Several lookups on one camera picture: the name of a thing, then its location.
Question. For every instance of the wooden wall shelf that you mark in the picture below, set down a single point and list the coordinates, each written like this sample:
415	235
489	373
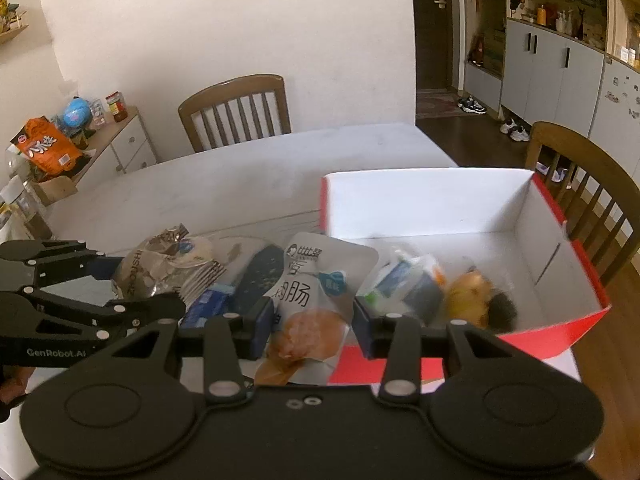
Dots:
12	35

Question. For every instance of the patterned doormat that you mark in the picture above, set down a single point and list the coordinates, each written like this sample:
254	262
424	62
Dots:
435	105

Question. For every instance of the grey wooden wall cabinet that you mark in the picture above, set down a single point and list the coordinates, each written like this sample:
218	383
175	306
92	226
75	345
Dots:
545	75

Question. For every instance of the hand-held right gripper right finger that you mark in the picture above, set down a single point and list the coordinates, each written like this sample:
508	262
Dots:
363	330

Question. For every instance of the large cardboard box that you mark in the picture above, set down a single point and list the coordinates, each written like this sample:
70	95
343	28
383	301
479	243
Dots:
494	52

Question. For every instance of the clear bottle with white cap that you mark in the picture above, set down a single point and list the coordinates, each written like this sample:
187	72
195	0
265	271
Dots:
27	210

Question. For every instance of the small brown cardboard box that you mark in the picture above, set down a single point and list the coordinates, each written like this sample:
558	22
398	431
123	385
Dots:
57	190

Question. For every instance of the white sneaker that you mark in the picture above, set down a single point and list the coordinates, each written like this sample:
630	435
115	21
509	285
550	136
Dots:
508	126
521	134

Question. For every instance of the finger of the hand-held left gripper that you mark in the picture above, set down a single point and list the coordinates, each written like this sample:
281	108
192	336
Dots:
125	312
107	267

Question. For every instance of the navy gold-flecked fan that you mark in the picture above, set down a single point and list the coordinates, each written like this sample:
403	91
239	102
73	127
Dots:
260	270

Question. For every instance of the round glass turntable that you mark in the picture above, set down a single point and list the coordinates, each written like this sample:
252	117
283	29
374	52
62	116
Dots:
225	247

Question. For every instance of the white sausage packet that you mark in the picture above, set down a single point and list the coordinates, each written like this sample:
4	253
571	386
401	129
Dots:
305	300

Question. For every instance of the white marble desktop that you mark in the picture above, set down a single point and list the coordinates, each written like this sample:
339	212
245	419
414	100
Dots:
250	175

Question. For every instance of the white side cabinet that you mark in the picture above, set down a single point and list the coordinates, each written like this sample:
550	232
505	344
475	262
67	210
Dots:
130	145

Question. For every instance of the brown wooden chair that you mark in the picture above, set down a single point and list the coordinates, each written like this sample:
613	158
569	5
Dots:
575	147
235	87

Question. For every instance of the dark entrance door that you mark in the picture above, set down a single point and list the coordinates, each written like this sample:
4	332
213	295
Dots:
430	35

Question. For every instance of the yellow pastry packet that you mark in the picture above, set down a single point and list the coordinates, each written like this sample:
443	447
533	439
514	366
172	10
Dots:
467	300

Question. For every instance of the white slipper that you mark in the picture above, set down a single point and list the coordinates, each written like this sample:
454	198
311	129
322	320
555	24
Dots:
552	172

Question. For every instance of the red cardboard box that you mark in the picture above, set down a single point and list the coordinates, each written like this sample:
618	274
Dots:
450	205

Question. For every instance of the orange snack bag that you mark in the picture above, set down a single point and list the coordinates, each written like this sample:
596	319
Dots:
45	147

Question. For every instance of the red-lid jar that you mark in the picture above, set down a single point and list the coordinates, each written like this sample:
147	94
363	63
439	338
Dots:
116	107

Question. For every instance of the blue white small packet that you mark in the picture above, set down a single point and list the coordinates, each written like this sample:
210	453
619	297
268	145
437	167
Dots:
205	305

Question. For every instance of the person's left hand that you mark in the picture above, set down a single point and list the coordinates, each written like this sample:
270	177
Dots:
14	385

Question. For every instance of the orange bottle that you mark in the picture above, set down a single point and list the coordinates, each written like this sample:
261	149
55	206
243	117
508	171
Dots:
541	15

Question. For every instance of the brown silver snack bag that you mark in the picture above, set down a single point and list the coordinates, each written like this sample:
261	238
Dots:
145	265

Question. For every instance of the dark sneaker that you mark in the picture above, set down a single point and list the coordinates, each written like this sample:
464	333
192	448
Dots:
477	106
466	103

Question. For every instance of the black bundle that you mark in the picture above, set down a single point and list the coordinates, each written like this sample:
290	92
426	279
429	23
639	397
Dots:
502	312

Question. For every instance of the dark red bottle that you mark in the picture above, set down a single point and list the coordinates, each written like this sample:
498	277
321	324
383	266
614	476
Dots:
476	50

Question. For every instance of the yellow decoration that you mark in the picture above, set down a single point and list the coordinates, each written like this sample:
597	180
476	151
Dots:
4	2

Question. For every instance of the white green snack packet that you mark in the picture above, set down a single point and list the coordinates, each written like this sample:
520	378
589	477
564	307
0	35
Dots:
400	285

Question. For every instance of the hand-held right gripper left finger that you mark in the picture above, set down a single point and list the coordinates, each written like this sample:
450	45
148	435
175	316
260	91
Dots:
260	330

